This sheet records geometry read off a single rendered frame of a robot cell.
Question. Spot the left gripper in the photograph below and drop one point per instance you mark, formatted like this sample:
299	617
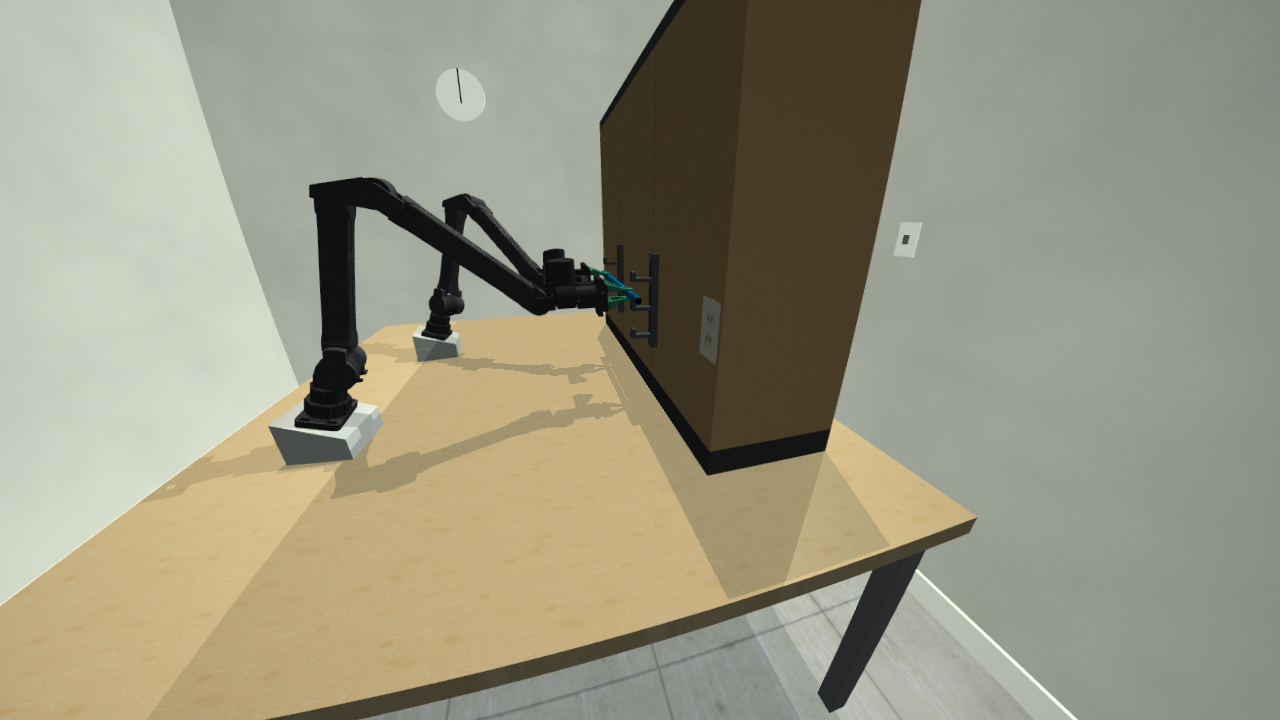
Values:
591	271

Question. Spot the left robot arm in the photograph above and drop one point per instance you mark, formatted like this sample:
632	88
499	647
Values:
441	304

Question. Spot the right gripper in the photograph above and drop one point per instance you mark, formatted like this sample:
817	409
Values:
597	295

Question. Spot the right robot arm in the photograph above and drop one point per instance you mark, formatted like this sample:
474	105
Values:
328	405

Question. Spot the blue bar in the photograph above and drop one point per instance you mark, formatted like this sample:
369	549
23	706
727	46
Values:
631	295

